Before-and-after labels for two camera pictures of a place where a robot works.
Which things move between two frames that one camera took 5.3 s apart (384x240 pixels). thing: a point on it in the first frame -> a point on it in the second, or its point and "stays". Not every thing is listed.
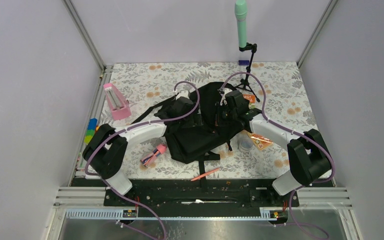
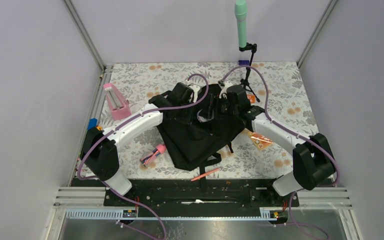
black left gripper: [192, 117] -> [189, 101]
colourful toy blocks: [90, 130] stays
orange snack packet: [261, 142] stays
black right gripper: [227, 123] -> [207, 113]
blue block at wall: [244, 62] stays
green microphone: [241, 11] stays
